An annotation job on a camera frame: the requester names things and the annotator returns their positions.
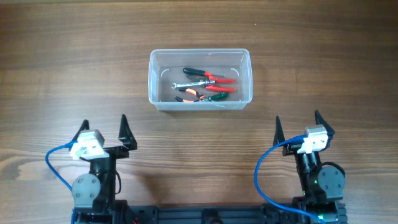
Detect green handled screwdriver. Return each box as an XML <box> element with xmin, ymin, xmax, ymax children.
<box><xmin>200</xmin><ymin>92</ymin><xmax>229</xmax><ymax>102</ymax></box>

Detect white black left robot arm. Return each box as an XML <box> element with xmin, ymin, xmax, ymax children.
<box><xmin>70</xmin><ymin>114</ymin><xmax>139</xmax><ymax>223</ymax></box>

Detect black red handled screwdriver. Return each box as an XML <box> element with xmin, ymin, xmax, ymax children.
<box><xmin>183</xmin><ymin>67</ymin><xmax>224</xmax><ymax>78</ymax></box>

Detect clear plastic storage container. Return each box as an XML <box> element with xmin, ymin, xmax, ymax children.
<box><xmin>148</xmin><ymin>49</ymin><xmax>253</xmax><ymax>111</ymax></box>

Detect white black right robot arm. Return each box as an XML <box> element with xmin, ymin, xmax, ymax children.
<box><xmin>282</xmin><ymin>111</ymin><xmax>348</xmax><ymax>223</ymax></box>

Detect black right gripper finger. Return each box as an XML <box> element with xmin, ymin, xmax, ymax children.
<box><xmin>315</xmin><ymin>110</ymin><xmax>335</xmax><ymax>146</ymax></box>
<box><xmin>273</xmin><ymin>116</ymin><xmax>285</xmax><ymax>146</ymax></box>

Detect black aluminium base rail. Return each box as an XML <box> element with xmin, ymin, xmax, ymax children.
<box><xmin>71</xmin><ymin>203</ymin><xmax>348</xmax><ymax>224</ymax></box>

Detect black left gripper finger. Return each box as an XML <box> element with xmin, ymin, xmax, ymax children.
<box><xmin>72</xmin><ymin>119</ymin><xmax>90</xmax><ymax>141</ymax></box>
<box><xmin>118</xmin><ymin>114</ymin><xmax>137</xmax><ymax>151</ymax></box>

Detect orange black long-nose pliers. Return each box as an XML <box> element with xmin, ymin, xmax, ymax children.
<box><xmin>175</xmin><ymin>87</ymin><xmax>205</xmax><ymax>103</ymax></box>

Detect silver steel wrench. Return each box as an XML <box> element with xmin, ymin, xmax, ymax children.
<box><xmin>172</xmin><ymin>80</ymin><xmax>215</xmax><ymax>89</ymax></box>

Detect red handled cutting pliers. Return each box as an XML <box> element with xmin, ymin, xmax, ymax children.
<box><xmin>186</xmin><ymin>75</ymin><xmax>236</xmax><ymax>93</ymax></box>

